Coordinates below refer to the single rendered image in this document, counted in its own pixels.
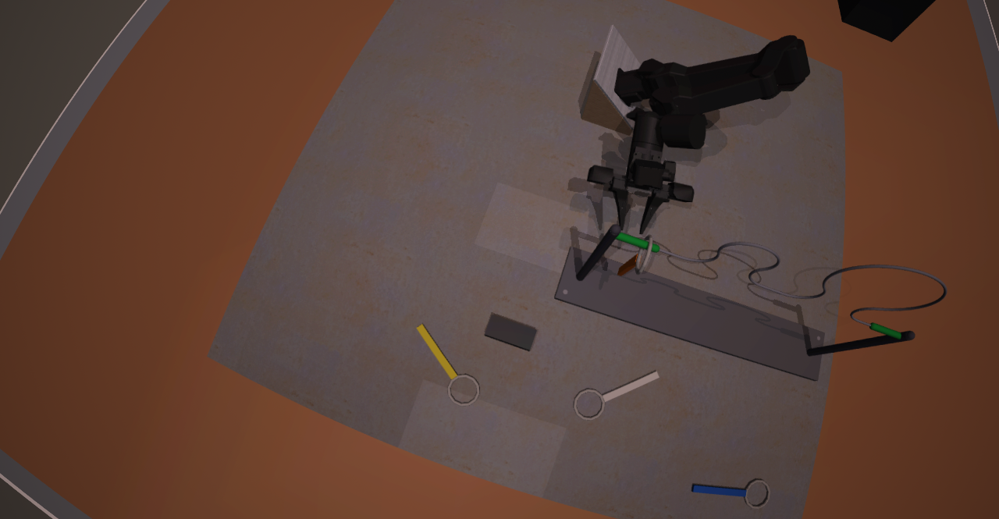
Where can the orange handle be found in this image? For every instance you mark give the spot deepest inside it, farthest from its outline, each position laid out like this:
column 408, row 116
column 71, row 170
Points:
column 636, row 260

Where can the yellow handle with grey loop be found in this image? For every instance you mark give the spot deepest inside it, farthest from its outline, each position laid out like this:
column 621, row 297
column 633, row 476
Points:
column 449, row 370

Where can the dark blue handle with grey loop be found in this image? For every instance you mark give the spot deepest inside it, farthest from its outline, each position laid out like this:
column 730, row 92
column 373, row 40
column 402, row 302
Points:
column 732, row 492

